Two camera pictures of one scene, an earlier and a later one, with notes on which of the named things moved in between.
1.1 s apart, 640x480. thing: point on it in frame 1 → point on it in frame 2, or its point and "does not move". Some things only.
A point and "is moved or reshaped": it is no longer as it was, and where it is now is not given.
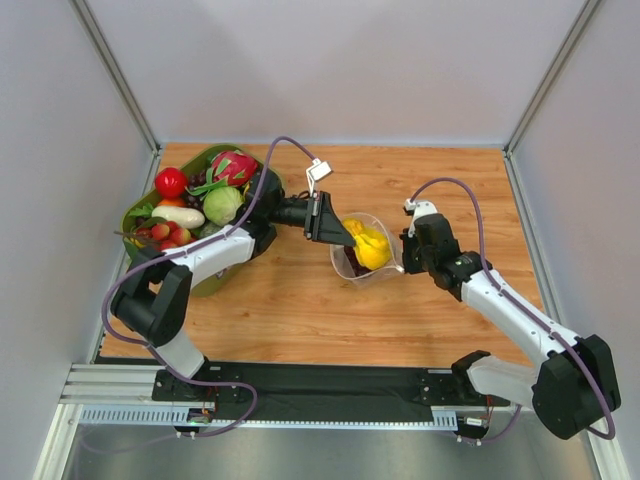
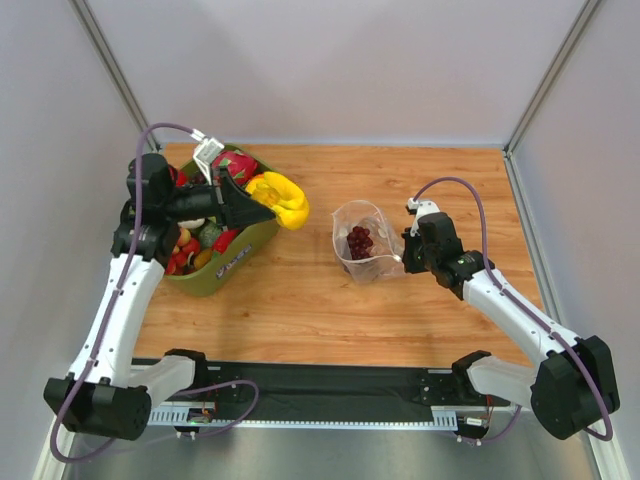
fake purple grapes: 358,268 → 359,241
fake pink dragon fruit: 235,167 does not move
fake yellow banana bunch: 372,246 is moved or reshaped
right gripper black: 411,251 does not move
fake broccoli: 209,229 does not move
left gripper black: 314,216 → 223,200
